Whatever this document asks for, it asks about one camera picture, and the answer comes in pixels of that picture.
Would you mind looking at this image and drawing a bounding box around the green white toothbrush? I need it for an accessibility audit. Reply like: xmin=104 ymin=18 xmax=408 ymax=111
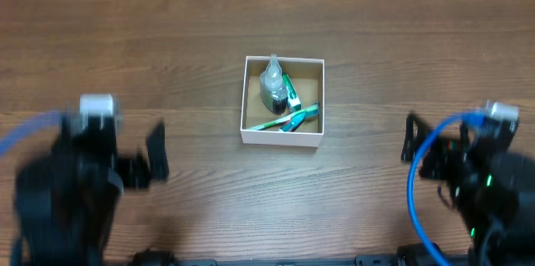
xmin=248 ymin=103 xmax=320 ymax=130

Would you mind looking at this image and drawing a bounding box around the green toothpaste tube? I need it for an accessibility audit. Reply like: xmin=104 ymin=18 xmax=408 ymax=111
xmin=279 ymin=113 xmax=307 ymax=132

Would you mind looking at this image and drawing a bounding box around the green Dettol soap bar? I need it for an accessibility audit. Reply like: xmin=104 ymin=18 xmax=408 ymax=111
xmin=283 ymin=73 xmax=302 ymax=113

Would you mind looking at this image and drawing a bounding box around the clear hand wash bottle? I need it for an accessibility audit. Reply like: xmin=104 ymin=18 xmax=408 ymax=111
xmin=260 ymin=54 xmax=288 ymax=115

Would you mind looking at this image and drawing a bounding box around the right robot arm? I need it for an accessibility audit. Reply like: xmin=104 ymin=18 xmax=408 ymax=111
xmin=400 ymin=110 xmax=534 ymax=265

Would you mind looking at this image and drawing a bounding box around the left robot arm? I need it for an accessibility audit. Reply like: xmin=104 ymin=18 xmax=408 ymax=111
xmin=10 ymin=113 xmax=169 ymax=265

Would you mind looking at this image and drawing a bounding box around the white cardboard box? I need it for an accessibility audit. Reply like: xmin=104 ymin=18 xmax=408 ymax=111
xmin=240 ymin=56 xmax=325 ymax=148

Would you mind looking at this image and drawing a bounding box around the right blue cable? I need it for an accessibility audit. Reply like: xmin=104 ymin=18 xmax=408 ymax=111
xmin=407 ymin=110 xmax=488 ymax=266

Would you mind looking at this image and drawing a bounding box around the blue cable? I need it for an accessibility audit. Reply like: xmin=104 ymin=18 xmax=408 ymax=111
xmin=407 ymin=110 xmax=488 ymax=266
xmin=0 ymin=110 xmax=64 ymax=158

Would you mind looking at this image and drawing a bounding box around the left blue cable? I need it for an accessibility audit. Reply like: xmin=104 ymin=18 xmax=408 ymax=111
xmin=0 ymin=110 xmax=64 ymax=158

